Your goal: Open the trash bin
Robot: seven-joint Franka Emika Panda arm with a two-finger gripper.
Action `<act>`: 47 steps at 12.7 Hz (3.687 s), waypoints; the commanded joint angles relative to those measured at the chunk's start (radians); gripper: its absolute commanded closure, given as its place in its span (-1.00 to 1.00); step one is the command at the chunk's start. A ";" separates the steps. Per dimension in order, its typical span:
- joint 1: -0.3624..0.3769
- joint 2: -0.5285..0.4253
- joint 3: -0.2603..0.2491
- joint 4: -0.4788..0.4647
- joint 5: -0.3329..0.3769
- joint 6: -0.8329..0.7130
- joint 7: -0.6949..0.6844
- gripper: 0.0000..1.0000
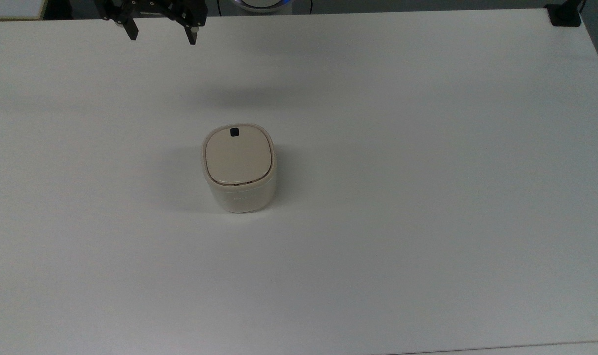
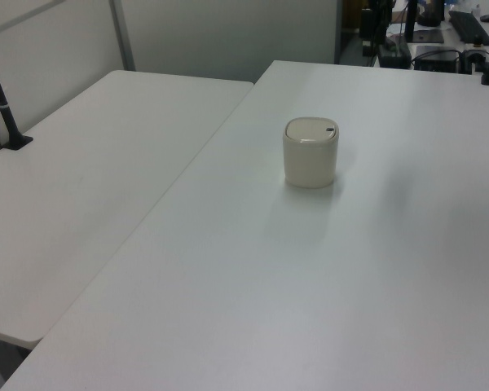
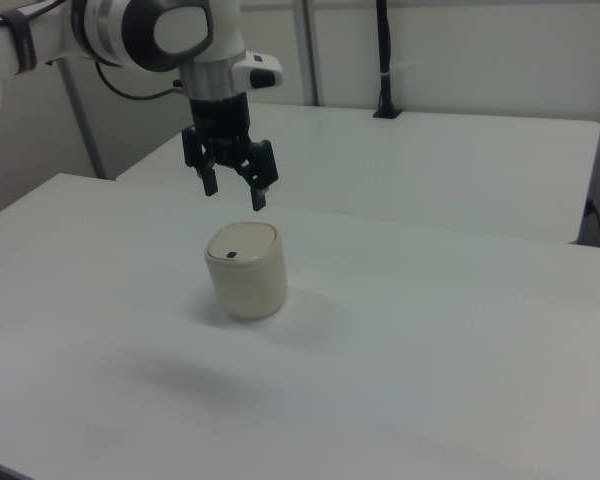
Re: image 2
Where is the cream trash bin lid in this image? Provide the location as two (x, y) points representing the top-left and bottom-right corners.
(285, 116), (338, 143)

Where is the black electronics box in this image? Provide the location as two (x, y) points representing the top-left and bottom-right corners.
(412, 45), (461, 73)

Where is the black keyboard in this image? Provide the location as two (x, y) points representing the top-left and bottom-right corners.
(448, 10), (489, 46)

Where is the white partition panel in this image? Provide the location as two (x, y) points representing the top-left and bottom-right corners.
(117, 0), (337, 84)

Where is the black monitor stand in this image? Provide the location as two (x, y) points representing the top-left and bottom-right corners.
(403, 0), (445, 45)

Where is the small cream desktop trash bin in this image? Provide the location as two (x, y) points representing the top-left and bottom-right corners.
(282, 116), (341, 189)

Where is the black camera pole with base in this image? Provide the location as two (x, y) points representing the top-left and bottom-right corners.
(0, 35), (34, 151)

